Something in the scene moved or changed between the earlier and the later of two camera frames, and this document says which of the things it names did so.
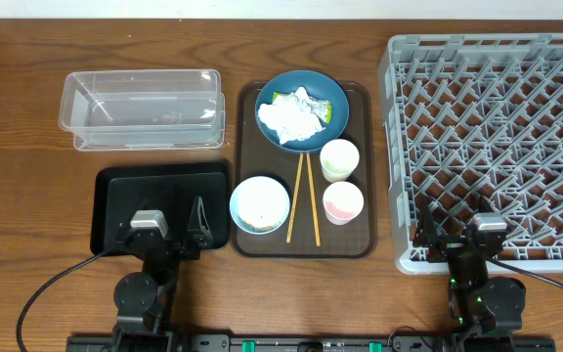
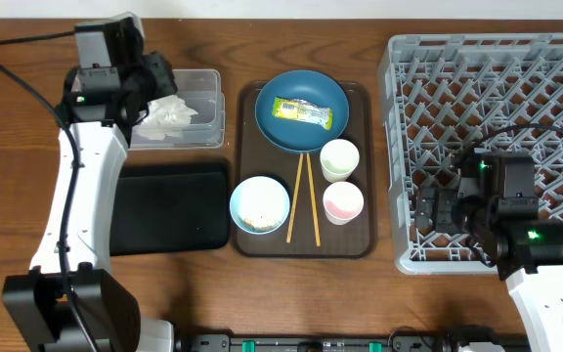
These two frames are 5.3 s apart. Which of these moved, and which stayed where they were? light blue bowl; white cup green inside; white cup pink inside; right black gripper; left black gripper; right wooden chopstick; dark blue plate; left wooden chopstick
Moved: right black gripper; left black gripper
Stayed: light blue bowl; white cup green inside; left wooden chopstick; dark blue plate; right wooden chopstick; white cup pink inside
